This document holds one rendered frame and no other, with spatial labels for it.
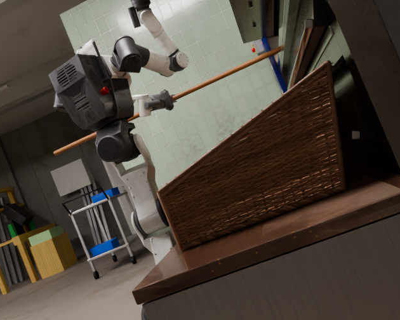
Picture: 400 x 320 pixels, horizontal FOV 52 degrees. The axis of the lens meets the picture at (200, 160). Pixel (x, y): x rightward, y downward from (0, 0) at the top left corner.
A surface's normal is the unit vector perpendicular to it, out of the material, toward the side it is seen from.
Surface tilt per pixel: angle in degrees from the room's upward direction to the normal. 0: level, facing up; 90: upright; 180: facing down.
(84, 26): 90
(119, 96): 101
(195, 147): 90
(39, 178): 90
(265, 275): 90
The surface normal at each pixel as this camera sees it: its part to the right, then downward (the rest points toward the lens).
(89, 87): -0.34, 0.39
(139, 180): -0.22, -0.09
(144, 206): -0.30, -0.32
